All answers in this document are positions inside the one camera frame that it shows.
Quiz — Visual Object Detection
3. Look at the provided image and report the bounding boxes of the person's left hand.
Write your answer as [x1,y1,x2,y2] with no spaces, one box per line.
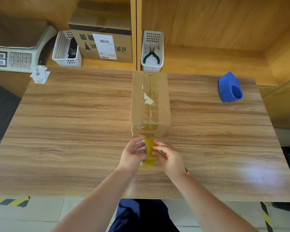
[117,136,148,173]

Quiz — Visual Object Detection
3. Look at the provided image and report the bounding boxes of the person's right hand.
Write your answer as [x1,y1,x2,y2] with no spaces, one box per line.
[151,141,187,183]

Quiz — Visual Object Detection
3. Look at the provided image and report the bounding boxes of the yellow tape roll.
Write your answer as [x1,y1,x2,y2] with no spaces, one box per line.
[139,138,158,166]

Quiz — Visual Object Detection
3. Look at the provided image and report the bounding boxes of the person's right forearm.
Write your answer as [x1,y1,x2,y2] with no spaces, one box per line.
[170,172,259,232]

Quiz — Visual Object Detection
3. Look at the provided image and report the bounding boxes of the person's left forearm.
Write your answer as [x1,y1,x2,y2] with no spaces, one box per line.
[51,167,139,232]

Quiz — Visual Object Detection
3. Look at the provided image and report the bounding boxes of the small taped cardboard box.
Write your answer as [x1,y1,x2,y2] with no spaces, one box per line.
[131,71,171,139]

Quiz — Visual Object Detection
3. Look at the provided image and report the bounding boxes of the person's blue trousers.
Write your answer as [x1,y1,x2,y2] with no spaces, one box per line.
[108,198,181,232]

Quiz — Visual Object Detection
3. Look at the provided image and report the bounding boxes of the blue tape dispenser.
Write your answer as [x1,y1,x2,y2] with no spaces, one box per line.
[218,71,243,103]

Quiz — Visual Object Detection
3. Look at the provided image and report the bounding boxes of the white basket with pliers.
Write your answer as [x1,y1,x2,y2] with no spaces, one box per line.
[141,30,164,72]

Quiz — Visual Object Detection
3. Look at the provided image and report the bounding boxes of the wooden shelf divider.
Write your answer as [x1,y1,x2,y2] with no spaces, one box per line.
[130,0,142,71]

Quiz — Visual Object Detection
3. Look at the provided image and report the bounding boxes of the black object in basket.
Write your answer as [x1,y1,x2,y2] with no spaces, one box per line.
[68,37,78,59]

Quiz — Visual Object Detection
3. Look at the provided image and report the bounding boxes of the yellow-black floor marking tape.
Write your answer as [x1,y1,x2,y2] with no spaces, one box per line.
[0,196,31,208]
[260,202,274,232]

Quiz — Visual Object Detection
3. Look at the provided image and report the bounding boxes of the white paper cards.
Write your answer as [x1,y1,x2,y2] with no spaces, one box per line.
[30,66,51,84]

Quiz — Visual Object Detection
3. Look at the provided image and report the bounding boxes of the wooden cabinet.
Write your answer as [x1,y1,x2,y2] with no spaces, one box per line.
[257,74,290,130]

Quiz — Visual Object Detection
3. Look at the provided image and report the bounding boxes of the white slotted plastic basket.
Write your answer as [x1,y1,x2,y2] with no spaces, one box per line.
[52,30,83,68]

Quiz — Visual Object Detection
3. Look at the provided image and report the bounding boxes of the large labelled cardboard box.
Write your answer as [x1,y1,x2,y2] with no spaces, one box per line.
[68,0,133,64]

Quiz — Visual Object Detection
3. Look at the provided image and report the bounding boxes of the grey electronic scale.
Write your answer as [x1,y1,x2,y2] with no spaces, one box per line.
[0,14,58,74]

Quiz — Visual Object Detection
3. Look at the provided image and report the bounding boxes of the green-handled pliers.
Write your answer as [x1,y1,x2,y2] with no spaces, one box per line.
[143,46,160,65]

